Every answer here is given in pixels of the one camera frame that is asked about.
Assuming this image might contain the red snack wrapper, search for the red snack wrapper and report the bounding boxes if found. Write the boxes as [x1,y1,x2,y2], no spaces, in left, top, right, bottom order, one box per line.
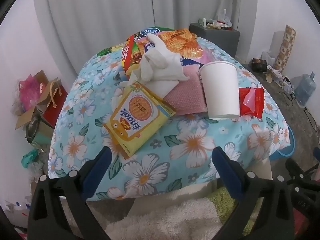
[239,87,265,119]

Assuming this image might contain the yellow enaak snack packet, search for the yellow enaak snack packet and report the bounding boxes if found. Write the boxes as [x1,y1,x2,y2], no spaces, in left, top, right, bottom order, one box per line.
[104,81,176,158]

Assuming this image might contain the pink textured cloth pad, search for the pink textured cloth pad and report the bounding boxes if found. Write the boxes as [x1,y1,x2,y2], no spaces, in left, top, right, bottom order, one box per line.
[164,64,207,115]

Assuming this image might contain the white paper cup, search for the white paper cup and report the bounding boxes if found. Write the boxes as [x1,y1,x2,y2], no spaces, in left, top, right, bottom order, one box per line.
[200,61,240,120]

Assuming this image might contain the white tissue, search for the white tissue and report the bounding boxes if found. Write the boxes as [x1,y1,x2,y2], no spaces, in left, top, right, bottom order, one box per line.
[120,34,189,98]

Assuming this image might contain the green potato chips bag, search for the green potato chips bag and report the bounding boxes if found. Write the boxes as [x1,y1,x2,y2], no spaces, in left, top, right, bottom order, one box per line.
[121,27,173,77]

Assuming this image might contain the orange chips bag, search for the orange chips bag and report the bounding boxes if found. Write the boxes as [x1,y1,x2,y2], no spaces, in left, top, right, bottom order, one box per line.
[135,28,203,61]

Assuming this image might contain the blue plastic trash basket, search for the blue plastic trash basket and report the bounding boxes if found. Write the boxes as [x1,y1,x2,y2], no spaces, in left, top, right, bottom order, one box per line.
[269,126,296,161]

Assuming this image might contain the floral blue tablecloth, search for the floral blue tablecloth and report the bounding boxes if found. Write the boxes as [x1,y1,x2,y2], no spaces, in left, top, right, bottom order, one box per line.
[48,50,287,200]

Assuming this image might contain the cardboard box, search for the cardboard box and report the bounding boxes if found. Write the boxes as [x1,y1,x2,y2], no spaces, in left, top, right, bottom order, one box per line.
[15,70,53,148]

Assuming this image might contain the red gift bag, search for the red gift bag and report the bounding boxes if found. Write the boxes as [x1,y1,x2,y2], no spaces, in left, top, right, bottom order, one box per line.
[39,79,68,127]

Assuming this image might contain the dark small box on floor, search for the dark small box on floor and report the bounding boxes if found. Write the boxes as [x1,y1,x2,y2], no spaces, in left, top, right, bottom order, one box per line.
[251,58,267,73]

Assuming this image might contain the empty blue water jug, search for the empty blue water jug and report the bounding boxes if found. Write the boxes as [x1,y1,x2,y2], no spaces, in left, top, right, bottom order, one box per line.
[295,72,317,108]

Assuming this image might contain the pink translucent plastic bag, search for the pink translucent plastic bag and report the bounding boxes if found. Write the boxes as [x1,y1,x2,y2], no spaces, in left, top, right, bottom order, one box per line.
[194,41,234,64]

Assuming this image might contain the patterned wallpaper roll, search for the patterned wallpaper roll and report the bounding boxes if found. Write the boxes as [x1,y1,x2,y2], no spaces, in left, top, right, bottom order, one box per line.
[273,25,297,73]

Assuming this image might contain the grey storage box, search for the grey storage box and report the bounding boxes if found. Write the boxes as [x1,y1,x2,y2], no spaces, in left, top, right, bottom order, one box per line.
[189,23,240,57]

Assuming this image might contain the grey curtain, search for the grey curtain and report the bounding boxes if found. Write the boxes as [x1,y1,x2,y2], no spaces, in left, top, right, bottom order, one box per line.
[34,0,258,82]

